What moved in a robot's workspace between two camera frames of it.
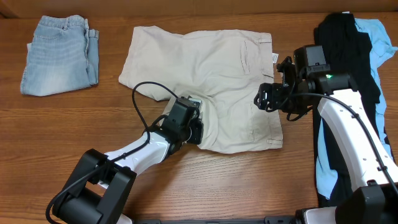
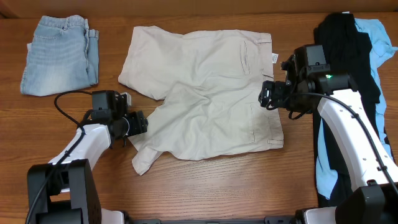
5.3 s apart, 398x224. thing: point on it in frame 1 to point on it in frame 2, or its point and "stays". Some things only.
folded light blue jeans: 63,56 stays
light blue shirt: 326,170 stays
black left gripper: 197,126 to 138,122
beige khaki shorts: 224,68 stays
